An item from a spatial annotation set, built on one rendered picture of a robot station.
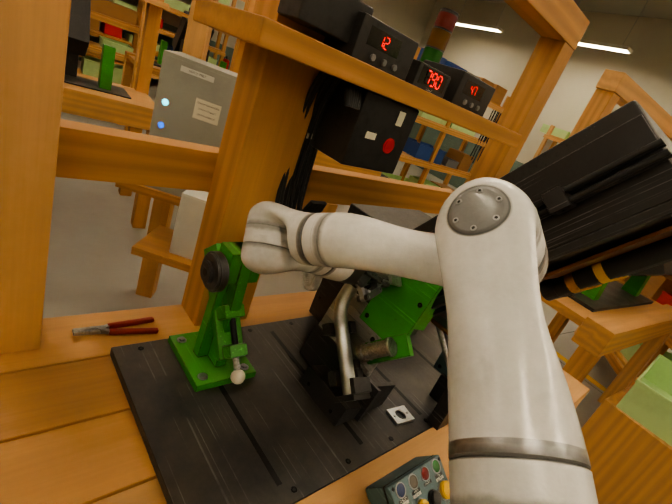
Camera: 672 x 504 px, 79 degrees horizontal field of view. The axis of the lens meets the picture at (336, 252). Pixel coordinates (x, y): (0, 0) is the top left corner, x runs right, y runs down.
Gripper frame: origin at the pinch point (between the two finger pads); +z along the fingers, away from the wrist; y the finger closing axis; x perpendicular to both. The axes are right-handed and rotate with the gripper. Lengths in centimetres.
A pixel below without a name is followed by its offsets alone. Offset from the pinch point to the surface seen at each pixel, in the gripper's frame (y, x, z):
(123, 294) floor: 31, 196, 38
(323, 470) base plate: -35.1, 9.8, -9.1
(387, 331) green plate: -11.3, 1.7, 2.9
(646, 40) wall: 582, -148, 826
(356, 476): -36.7, 6.3, -4.2
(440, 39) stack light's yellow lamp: 58, -15, 11
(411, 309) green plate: -7.6, -4.1, 3.0
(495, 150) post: 56, -10, 70
